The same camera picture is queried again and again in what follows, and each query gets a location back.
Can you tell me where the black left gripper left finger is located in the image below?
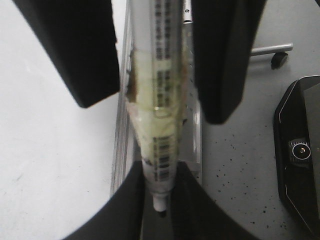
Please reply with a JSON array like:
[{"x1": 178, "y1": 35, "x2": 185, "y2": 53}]
[{"x1": 14, "y1": 0, "x2": 120, "y2": 108}]

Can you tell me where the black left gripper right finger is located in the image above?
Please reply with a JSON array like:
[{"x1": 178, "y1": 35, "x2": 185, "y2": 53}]
[{"x1": 191, "y1": 0, "x2": 265, "y2": 124}]

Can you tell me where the grey stand leg with caster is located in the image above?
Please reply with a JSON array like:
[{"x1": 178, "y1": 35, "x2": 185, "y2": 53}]
[{"x1": 250, "y1": 42, "x2": 294, "y2": 70}]

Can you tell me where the black device with round lens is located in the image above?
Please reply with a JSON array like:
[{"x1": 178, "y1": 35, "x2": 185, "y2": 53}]
[{"x1": 273, "y1": 75, "x2": 320, "y2": 240}]

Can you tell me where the white whiteboard with aluminium frame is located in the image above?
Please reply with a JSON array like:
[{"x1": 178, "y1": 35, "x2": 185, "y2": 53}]
[{"x1": 0, "y1": 0, "x2": 203, "y2": 240}]

